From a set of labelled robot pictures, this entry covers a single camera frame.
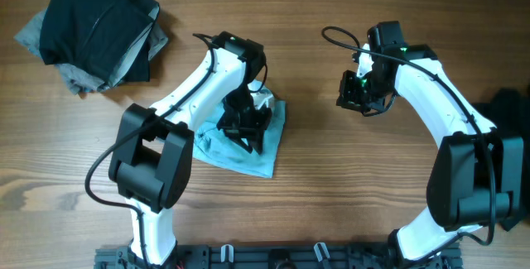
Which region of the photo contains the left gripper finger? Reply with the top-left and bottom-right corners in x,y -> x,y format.
225,132 -> 253,153
250,130 -> 264,155

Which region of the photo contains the light blue t-shirt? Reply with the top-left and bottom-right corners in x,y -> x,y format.
192,79 -> 287,179

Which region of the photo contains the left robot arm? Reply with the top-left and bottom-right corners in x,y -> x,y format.
108,31 -> 272,268

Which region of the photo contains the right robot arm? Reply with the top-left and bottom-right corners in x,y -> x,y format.
336,21 -> 524,268

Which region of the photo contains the black t-shirt under pile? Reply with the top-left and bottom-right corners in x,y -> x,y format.
472,89 -> 529,232

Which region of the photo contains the black folded garment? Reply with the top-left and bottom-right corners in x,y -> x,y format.
39,0 -> 160,86

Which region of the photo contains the grey folded garment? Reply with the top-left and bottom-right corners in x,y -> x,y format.
14,9 -> 169,94

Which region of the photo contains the right black cable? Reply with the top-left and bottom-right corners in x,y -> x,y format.
320,26 -> 498,247

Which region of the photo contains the black cable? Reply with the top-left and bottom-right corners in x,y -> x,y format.
84,32 -> 219,269
320,26 -> 498,247

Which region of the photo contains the left black cable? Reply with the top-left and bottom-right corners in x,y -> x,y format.
84,32 -> 219,269

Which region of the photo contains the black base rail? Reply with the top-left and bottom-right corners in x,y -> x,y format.
94,243 -> 464,269

